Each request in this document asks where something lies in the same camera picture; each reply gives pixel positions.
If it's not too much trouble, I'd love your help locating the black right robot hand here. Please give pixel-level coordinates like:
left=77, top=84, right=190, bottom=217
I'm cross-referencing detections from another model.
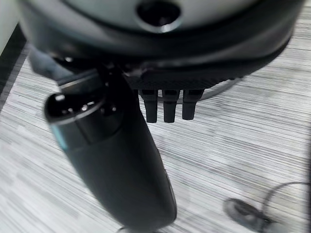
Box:
left=18, top=0, right=305, bottom=230

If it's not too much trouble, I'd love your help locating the dark oval floor object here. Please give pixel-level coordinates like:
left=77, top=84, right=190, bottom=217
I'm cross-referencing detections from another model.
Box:
left=223, top=198, right=277, bottom=233

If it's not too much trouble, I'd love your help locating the dark skirting strip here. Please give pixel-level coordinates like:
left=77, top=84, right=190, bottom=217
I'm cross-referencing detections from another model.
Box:
left=0, top=23, right=29, bottom=110

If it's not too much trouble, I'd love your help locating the thin black cable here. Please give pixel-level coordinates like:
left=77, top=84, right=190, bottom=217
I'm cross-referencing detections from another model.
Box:
left=263, top=182, right=311, bottom=224

